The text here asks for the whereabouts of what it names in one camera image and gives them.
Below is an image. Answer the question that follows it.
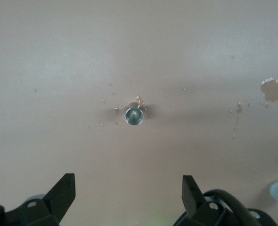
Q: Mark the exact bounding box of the steel double jigger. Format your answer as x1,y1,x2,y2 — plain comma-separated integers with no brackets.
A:
124,101,145,126

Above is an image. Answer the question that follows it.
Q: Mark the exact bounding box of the small brown liquid splash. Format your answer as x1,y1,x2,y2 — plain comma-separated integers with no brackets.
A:
229,101,251,114

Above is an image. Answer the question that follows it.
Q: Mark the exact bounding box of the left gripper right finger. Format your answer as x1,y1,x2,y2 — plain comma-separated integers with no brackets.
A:
174,175,275,226

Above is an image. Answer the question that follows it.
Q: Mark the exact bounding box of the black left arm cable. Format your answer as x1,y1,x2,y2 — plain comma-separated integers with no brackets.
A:
204,189,251,226

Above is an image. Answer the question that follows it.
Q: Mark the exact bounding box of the brown table mat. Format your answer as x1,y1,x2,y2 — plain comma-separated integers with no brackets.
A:
0,0,278,226

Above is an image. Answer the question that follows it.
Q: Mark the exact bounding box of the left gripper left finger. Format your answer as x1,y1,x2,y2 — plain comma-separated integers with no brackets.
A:
0,173,76,226

